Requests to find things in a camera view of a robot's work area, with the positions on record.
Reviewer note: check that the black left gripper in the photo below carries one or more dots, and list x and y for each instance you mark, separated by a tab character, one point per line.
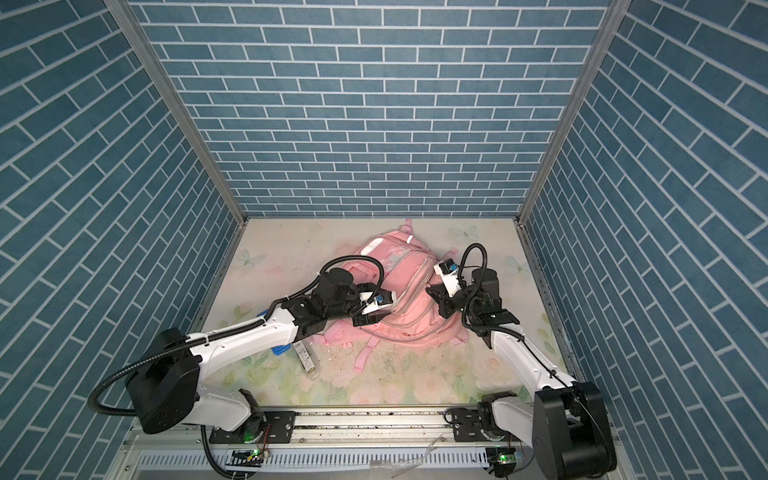
365	319

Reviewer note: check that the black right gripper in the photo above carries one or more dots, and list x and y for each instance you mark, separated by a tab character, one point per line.
444	303

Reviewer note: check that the pink school backpack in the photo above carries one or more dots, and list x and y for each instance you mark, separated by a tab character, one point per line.
413	319

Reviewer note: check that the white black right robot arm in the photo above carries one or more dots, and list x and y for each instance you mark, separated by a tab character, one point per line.
540	384

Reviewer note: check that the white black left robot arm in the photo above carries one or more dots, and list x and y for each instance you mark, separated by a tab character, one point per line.
169	387

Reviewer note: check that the blue pencil case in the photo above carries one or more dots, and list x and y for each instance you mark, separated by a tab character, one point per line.
277	348

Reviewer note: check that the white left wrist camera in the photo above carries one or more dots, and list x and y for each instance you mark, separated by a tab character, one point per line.
383	300

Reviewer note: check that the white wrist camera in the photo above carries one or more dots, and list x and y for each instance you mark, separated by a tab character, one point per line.
383	300
447	270

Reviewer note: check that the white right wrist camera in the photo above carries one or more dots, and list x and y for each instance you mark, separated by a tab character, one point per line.
447	270

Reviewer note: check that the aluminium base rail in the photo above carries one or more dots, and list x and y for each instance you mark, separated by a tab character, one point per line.
345	439

